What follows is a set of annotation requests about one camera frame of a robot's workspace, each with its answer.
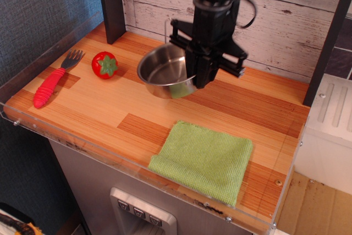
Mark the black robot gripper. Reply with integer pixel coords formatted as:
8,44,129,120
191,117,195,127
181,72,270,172
179,1,248,89

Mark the green towel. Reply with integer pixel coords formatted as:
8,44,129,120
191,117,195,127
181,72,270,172
148,121,253,206

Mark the stainless steel pot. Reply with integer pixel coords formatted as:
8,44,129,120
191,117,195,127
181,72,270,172
137,19,197,99

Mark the red toy tomato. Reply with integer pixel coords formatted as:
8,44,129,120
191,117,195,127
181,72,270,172
91,51,118,79

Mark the dark left shelf post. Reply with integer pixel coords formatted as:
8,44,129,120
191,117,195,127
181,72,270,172
101,0,126,44

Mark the grey toy cabinet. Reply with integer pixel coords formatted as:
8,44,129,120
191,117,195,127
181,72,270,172
51,141,269,234

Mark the silver dispenser button panel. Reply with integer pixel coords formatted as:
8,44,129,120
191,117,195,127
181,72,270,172
109,187,178,234

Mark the red handled fork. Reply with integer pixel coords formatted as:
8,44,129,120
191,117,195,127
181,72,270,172
33,50,84,108

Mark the dark right shelf post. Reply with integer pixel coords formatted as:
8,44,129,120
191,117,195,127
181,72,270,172
302,0,351,107

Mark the dark shelf post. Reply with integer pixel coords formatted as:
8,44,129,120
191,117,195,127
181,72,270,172
101,0,126,44
302,0,351,107

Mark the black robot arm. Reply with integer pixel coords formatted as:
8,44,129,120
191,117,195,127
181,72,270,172
170,0,248,89

